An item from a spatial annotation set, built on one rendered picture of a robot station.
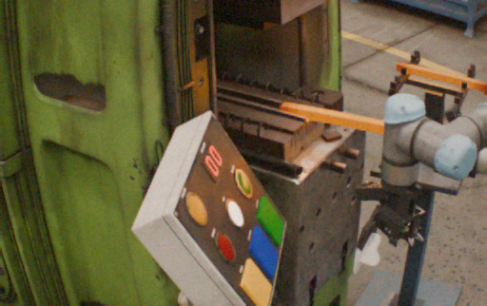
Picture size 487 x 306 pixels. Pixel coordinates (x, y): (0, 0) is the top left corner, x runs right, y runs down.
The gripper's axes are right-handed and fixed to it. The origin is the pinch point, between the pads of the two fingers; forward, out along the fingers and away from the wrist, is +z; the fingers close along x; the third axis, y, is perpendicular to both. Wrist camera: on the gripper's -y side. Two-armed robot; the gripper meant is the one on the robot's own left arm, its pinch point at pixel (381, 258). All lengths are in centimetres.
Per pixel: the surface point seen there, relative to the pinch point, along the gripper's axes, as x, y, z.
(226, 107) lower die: 2, -65, -5
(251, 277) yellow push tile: -29.8, -0.2, -9.6
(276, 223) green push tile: -15.4, -15.2, -6.5
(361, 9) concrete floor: 277, -342, 94
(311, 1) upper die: 17, -50, -36
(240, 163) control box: -18.7, -22.4, -17.1
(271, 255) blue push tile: -21.2, -7.6, -6.1
